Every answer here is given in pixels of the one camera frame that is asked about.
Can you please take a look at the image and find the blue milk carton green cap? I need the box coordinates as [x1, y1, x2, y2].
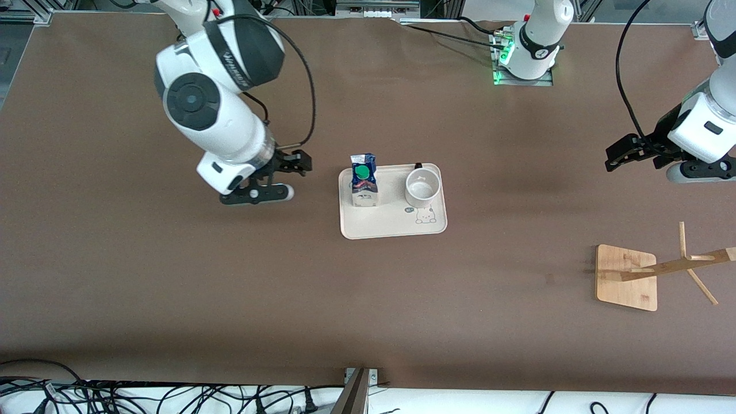
[350, 153, 380, 208]

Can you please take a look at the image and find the white smiley cup black handle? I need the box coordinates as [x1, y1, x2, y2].
[405, 163, 442, 209]

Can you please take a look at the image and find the wooden cup rack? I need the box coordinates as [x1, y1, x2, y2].
[595, 222, 736, 312]

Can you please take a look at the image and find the cream tray with bear print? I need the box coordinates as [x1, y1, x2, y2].
[338, 164, 448, 240]

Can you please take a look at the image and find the grey metal device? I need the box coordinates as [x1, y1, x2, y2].
[336, 0, 421, 21]

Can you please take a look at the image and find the grey metal profile bar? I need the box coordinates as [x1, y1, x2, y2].
[331, 368, 370, 414]

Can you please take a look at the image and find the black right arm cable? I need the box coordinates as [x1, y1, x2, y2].
[247, 14, 317, 147]

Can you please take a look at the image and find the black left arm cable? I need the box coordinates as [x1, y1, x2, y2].
[615, 0, 653, 141]

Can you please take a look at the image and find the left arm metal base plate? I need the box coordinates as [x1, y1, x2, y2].
[490, 32, 555, 87]

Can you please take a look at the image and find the black cable behind arm base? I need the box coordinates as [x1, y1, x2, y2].
[400, 16, 509, 48]

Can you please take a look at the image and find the black long floor cable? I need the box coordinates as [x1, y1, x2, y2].
[86, 379, 346, 397]

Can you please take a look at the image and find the aluminium frame rail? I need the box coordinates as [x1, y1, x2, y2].
[0, 8, 55, 25]

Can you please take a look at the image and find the black looping floor cable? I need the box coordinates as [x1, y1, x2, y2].
[0, 359, 90, 387]

